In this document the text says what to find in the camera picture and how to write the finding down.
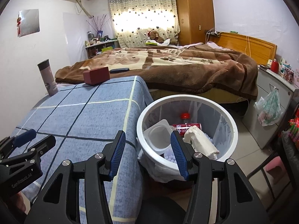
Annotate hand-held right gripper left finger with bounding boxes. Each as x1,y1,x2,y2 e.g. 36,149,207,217
24,130,127,224

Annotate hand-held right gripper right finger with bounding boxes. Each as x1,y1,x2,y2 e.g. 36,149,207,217
170,131,269,224

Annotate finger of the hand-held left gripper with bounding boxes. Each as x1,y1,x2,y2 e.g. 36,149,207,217
13,129,37,146
26,135,56,160

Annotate cream paper bag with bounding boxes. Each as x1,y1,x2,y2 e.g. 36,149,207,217
183,125,220,160

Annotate white yogurt cup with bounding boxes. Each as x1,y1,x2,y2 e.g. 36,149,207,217
143,119,172,154

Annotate red cartoon drink can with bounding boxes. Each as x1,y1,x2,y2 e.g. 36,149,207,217
172,122,202,133

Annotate white round trash bin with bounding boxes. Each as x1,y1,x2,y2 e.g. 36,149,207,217
136,94,239,183

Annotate person's left hand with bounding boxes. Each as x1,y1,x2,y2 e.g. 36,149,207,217
14,192,26,215

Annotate blue checked tablecloth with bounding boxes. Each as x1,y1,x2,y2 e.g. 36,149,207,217
0,75,155,224

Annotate grey thermos flask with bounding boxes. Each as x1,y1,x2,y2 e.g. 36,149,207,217
37,59,59,97

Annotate dark red box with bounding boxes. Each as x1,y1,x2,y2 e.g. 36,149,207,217
83,66,110,85

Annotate brown printed blanket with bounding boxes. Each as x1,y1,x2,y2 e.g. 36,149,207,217
55,45,258,101

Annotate pink stool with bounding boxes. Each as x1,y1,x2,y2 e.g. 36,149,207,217
265,156,285,185

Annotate hanging plastic bag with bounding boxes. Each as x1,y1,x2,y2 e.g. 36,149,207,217
253,87,284,126

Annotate cluttered white shelf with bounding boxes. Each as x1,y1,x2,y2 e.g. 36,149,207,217
85,38,119,59

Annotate black metal rack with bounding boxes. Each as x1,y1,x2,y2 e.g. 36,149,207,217
246,131,299,201

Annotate red hanging ornament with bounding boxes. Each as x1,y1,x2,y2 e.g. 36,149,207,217
16,12,24,34

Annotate grey nightstand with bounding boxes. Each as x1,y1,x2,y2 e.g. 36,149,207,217
242,64,297,150

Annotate colourful packets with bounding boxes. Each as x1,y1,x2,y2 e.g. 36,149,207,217
288,118,299,150

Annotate brown teddy bear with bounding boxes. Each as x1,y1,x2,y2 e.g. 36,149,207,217
147,30,165,44

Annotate wooden bed headboard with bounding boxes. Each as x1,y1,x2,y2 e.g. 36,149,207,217
211,31,278,67

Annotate vase with purple branches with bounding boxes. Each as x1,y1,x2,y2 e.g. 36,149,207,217
86,14,111,38

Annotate photo cards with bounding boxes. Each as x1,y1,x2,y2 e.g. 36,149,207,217
279,57,295,83

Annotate wrapped air conditioner pipe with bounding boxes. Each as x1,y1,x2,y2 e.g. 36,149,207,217
73,0,94,19

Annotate wooden wardrobe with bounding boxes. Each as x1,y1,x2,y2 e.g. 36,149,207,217
175,0,215,46

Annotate heart patterned curtain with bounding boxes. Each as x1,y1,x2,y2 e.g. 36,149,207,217
108,0,180,48

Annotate white wall panel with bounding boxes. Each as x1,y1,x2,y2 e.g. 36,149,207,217
63,12,93,60

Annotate square wall mirror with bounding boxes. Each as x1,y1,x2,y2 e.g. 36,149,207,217
17,9,40,38

